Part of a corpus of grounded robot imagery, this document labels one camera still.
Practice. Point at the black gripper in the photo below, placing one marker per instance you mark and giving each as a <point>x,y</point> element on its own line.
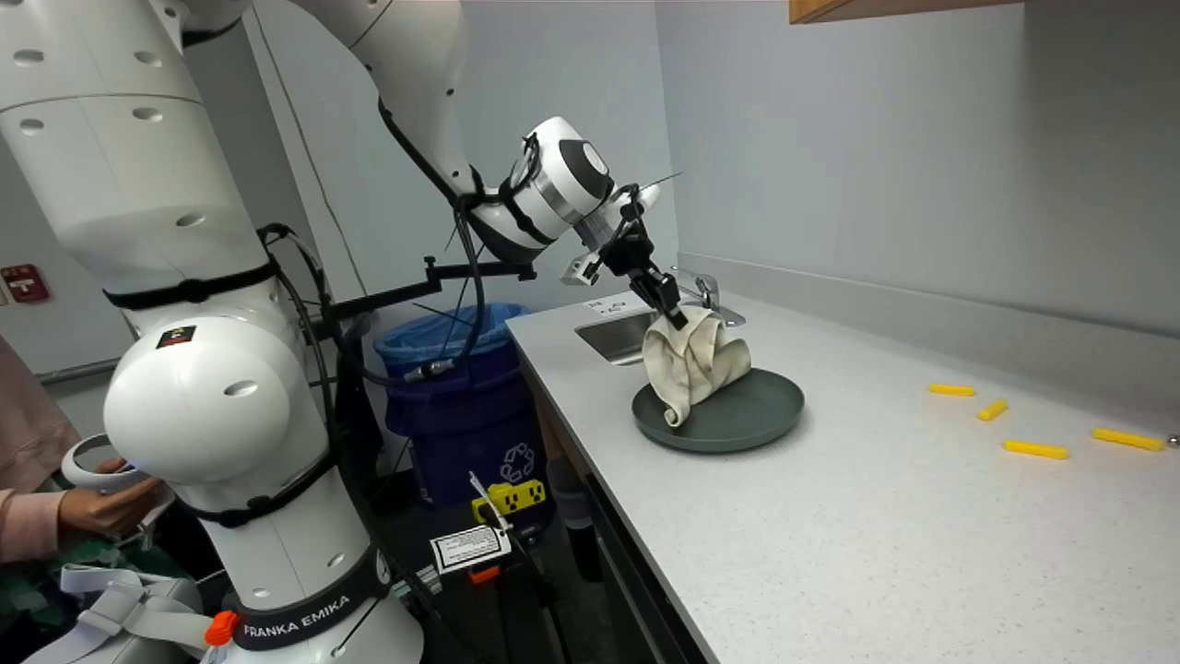
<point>627,240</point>

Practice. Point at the beige cloth towel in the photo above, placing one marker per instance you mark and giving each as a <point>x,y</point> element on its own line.
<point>695,363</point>

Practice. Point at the pink sleeved person forearm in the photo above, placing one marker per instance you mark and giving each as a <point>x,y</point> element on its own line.
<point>26,525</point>

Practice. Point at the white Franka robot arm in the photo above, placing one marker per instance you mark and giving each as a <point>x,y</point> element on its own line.
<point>209,407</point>

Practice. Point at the grey round plate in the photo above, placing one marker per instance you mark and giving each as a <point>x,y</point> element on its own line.
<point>750,412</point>

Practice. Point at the person hand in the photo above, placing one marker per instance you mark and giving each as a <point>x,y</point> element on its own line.
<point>104,508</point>

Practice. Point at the chrome faucet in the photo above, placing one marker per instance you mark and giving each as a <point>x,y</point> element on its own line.
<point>712,298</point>

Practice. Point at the small steel sink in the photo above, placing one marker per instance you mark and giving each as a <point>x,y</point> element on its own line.
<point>612,332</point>

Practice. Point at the blue trash bin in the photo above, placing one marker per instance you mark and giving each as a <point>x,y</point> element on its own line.
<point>461,407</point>

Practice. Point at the yellow black label tag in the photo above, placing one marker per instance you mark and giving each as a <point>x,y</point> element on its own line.
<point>509,498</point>

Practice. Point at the white labelled box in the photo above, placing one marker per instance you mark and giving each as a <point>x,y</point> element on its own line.
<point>469,546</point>

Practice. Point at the yellow plastic piece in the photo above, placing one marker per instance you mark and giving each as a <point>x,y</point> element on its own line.
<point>1127,436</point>
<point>1033,453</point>

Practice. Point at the orange round button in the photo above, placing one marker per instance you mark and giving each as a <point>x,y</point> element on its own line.
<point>218,630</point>

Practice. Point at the person torso brown top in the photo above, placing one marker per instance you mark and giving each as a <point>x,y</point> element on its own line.
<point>26,418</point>

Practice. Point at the green cloth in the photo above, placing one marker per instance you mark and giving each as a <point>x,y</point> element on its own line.
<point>25,604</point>

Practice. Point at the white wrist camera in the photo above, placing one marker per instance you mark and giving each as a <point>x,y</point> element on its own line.
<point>589,268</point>

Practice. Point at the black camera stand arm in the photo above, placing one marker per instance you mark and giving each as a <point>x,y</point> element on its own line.
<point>394,292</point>

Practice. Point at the wooden frame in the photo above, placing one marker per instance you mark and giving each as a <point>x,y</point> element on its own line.
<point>888,9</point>

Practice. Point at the red wall sign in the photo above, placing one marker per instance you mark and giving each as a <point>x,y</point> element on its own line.
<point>25,286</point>

